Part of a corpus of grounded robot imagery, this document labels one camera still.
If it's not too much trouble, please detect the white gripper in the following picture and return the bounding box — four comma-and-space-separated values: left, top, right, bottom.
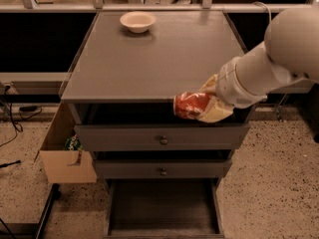
194, 57, 267, 122

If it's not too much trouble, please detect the red coke can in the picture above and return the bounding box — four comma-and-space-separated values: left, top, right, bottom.
173, 93, 211, 120

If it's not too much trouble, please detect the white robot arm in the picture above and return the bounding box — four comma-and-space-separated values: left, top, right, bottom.
196, 7, 319, 122

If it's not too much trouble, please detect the top grey drawer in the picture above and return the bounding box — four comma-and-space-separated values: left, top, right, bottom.
75, 123, 249, 151

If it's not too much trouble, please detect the brass top drawer knob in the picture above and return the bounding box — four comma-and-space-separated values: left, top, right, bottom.
159, 136, 168, 145

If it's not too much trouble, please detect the brass drawer knob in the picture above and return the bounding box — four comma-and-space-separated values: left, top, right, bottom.
159, 168, 167, 176
159, 136, 168, 145

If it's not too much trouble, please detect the middle grey drawer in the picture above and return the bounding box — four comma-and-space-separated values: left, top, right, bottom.
95, 159, 231, 179

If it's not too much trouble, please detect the grey drawer cabinet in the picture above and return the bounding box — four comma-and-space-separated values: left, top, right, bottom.
59, 10, 269, 239

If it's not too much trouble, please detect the brass middle drawer knob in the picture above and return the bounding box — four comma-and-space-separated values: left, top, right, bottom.
159, 168, 167, 176

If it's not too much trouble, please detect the bottom grey open drawer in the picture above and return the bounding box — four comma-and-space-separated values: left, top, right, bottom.
103, 179, 225, 239

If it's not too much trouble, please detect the white bowl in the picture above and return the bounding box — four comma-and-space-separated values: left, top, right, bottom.
120, 11, 156, 34

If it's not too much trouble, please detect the green chip bag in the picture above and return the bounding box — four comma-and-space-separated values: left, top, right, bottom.
64, 135, 83, 151

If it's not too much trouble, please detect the cardboard box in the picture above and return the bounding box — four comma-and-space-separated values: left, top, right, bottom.
39, 104, 97, 183

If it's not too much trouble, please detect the metal rail beam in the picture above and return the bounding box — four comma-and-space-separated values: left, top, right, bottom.
0, 73, 314, 95

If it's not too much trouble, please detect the white cable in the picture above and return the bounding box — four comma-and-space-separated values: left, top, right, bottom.
253, 1, 273, 22

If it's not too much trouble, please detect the black floor cable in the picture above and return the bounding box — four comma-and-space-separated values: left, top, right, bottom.
0, 85, 44, 148

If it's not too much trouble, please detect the black metal floor frame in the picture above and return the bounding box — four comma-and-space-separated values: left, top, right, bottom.
0, 183, 61, 239

